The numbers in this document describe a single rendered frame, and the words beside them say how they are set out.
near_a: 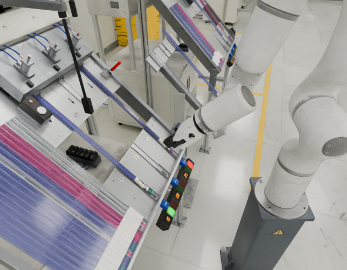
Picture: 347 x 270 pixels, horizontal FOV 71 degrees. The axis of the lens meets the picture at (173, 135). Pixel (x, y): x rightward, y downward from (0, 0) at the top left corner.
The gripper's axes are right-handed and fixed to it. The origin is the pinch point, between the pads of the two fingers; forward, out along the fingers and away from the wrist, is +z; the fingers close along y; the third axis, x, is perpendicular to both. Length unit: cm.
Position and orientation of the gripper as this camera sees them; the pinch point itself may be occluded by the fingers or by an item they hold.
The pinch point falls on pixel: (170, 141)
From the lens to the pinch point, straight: 82.8
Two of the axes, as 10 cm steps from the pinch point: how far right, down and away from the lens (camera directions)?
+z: -6.5, 4.0, 6.5
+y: 3.4, -6.1, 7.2
